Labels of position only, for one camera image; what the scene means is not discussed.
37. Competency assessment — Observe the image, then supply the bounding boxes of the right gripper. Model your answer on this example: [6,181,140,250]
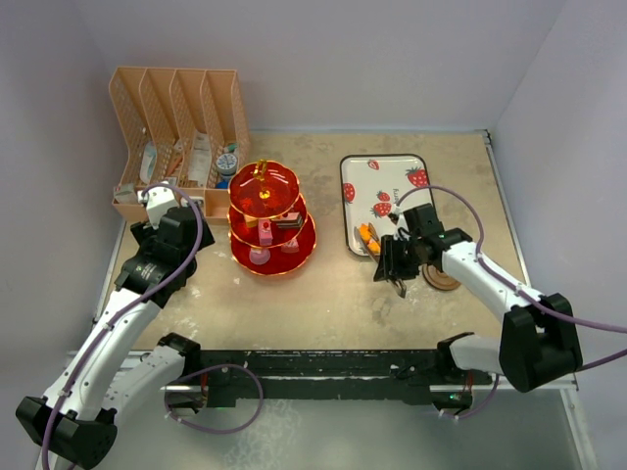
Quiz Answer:
[374,234,422,282]

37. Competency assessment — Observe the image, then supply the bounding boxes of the metal serving tongs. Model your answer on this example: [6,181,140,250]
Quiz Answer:
[354,223,407,299]

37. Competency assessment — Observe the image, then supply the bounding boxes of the orange fish pastry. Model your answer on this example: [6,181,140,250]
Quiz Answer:
[359,224,372,243]
[366,238,381,257]

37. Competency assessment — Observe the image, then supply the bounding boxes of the white strawberry enamel tray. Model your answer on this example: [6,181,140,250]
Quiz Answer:
[339,154,433,257]

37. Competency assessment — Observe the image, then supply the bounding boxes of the pink striped cake slice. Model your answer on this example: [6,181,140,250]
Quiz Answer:
[258,219,273,247]

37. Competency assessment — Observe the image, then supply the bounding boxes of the pink heart cake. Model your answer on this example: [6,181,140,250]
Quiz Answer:
[280,238,300,254]

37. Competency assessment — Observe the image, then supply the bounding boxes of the red three-tier cake stand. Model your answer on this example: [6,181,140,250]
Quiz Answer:
[227,160,316,276]

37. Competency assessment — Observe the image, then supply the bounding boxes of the chocolate cake slice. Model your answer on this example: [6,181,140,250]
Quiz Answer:
[271,211,304,230]

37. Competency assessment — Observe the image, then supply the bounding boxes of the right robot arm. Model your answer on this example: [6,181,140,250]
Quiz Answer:
[373,204,583,393]

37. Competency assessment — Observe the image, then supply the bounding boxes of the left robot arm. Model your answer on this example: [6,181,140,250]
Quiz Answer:
[16,206,215,469]

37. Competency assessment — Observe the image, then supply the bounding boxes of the left brown round coaster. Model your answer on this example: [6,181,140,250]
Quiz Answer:
[422,265,460,292]

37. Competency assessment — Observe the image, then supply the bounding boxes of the small carton box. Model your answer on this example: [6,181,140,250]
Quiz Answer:
[114,183,138,205]

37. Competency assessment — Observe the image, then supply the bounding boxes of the white blue tube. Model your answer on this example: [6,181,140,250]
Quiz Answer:
[139,141,157,184]

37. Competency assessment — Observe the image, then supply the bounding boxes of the peach desk file organizer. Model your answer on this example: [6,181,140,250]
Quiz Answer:
[109,67,251,222]

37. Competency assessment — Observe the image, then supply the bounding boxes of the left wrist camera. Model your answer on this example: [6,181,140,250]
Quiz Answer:
[137,181,178,229]

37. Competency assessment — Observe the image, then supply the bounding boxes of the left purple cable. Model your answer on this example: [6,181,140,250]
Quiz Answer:
[40,181,203,470]

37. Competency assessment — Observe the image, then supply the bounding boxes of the purple cable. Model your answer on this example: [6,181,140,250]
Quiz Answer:
[396,184,627,373]
[40,181,203,470]

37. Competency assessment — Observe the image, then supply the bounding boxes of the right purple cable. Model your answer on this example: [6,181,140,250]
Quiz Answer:
[396,184,627,373]

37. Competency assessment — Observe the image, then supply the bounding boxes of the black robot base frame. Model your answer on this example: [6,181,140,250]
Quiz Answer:
[159,333,493,408]

